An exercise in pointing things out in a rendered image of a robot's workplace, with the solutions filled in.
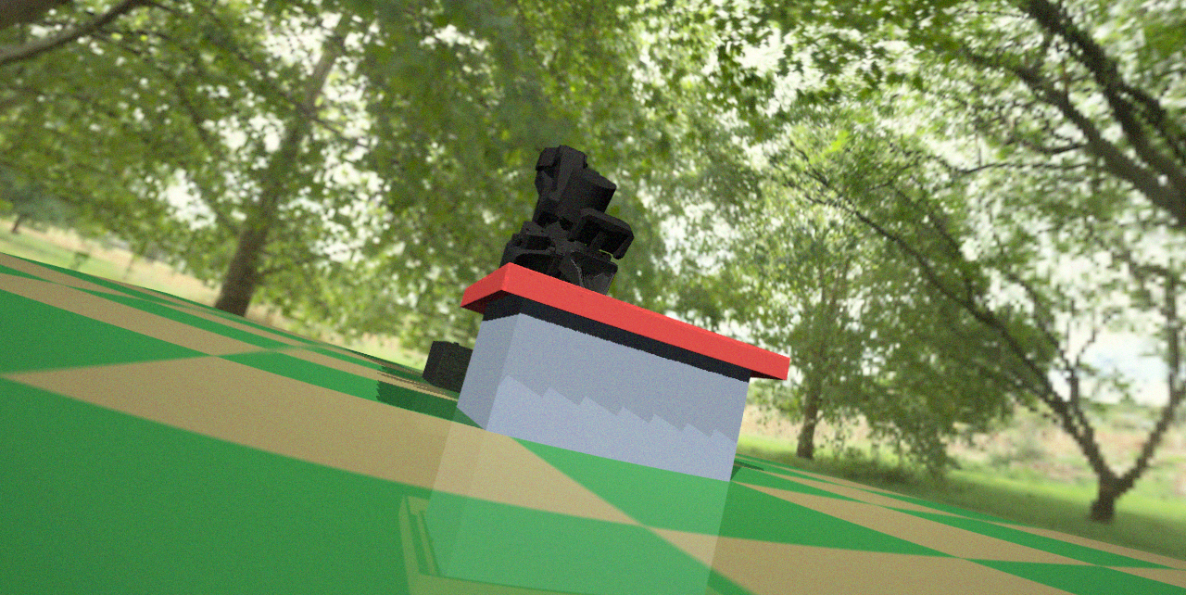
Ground red rectangular lid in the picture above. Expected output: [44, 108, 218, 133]
[461, 262, 790, 380]

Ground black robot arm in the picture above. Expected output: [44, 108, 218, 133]
[499, 145, 617, 274]

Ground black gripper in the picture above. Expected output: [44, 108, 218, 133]
[546, 207, 635, 296]

